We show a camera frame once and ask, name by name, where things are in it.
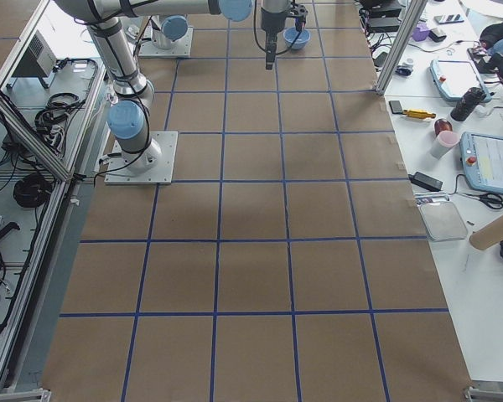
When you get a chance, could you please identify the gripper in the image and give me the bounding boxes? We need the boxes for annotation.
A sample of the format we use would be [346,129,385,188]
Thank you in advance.
[261,8,288,70]

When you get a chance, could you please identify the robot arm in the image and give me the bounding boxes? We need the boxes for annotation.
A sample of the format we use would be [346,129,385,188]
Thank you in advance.
[56,1,257,174]
[151,14,189,50]

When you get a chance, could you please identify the blue bowl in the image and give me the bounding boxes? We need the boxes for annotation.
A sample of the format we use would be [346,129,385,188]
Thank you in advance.
[283,28,311,50]

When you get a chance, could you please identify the black phone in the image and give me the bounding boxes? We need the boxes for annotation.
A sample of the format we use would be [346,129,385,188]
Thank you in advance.
[388,100,404,115]

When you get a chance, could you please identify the purple box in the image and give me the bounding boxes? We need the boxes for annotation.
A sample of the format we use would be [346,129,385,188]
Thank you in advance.
[412,23,430,42]

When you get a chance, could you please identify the far teach pendant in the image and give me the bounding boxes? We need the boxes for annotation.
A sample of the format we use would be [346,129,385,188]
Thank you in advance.
[429,59,491,103]

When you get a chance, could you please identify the teach pendant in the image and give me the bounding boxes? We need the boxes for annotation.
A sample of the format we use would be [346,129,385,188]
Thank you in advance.
[459,131,503,195]
[429,59,491,103]

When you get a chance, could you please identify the red apple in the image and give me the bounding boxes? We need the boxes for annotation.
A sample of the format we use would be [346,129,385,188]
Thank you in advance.
[433,118,453,137]

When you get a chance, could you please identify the black power adapter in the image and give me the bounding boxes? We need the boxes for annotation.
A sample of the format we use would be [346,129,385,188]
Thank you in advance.
[408,172,443,192]

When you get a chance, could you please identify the pink lid cup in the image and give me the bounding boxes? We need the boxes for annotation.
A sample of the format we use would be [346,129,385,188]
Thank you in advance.
[429,130,459,159]

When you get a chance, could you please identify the black water bottle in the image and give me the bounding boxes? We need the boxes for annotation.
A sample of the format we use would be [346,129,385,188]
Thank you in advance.
[450,87,486,121]

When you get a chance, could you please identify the brown paper table cover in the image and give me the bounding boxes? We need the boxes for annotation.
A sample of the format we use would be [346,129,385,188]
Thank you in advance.
[18,1,470,401]

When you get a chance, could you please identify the grey electronics box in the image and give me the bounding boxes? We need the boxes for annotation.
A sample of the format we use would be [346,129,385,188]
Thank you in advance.
[7,30,57,89]

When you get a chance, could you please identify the near teach pendant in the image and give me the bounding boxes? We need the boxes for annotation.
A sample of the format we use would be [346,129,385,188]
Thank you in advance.
[459,131,503,195]

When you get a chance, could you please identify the cardboard tube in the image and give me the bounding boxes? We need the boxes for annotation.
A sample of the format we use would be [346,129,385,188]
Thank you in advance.
[469,214,503,250]

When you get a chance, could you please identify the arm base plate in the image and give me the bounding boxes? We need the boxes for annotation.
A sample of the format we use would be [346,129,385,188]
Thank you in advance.
[104,131,179,185]
[139,26,194,59]

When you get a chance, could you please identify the aluminium frame post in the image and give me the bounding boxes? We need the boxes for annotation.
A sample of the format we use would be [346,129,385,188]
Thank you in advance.
[375,0,427,95]

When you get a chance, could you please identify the black handled scissors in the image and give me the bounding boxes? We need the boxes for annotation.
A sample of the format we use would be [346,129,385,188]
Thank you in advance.
[464,193,503,210]

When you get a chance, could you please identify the black coiled cable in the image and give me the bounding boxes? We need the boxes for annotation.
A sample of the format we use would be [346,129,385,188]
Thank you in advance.
[13,172,53,209]

